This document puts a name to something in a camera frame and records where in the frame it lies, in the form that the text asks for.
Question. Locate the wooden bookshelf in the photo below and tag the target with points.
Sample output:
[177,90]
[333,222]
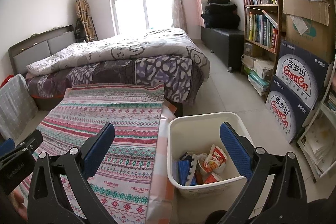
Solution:
[279,16]

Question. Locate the grey bed headboard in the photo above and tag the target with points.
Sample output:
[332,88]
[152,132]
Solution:
[52,43]

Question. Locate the pile of black clothes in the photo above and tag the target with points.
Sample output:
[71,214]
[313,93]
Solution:
[220,14]

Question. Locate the white shelf rack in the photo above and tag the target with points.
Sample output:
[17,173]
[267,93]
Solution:
[319,108]

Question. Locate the brown cardboard box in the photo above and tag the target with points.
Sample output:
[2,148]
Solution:
[315,37]

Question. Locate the grey checked cloth cover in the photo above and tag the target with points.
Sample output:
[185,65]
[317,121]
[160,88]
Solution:
[13,103]

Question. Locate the red cloth item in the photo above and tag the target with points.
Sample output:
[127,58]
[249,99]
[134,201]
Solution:
[6,79]

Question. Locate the black storage bench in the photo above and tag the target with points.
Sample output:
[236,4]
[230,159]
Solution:
[225,43]

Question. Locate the pink checked undercloth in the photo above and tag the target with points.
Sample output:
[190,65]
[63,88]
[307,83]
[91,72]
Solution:
[157,174]

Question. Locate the black hanging bag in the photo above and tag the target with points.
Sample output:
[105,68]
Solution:
[79,29]

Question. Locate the white plastic bin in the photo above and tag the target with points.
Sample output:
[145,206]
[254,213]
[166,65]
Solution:
[189,132]

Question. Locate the white foam piece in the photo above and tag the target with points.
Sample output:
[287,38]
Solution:
[193,169]

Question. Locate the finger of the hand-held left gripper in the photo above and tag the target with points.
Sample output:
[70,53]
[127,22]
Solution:
[29,141]
[6,148]

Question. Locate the bed with purple patterned sheet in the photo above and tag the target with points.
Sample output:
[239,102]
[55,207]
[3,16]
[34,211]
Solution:
[118,69]

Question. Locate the pile of books on floor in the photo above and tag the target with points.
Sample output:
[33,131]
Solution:
[258,71]

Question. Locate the blue cardboard box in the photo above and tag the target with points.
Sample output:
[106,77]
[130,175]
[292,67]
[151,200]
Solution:
[183,172]

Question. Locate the dark box with white label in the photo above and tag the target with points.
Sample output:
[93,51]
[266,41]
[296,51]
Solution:
[187,156]

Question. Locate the striped patterned tablecloth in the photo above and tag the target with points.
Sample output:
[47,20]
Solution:
[105,113]

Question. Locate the person's left hand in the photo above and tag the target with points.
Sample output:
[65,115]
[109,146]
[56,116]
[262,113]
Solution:
[19,200]

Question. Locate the blue water carton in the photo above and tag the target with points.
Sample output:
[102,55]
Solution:
[281,113]
[296,71]

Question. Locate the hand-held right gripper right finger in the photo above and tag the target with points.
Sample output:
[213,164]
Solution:
[235,150]

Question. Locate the orange red packet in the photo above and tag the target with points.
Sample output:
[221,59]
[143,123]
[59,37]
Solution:
[212,178]

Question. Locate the stack of loose papers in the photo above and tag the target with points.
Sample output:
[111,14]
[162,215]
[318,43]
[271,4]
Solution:
[320,145]

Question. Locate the red and white packet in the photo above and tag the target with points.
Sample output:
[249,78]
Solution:
[215,159]

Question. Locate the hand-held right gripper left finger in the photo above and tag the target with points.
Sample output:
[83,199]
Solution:
[98,150]

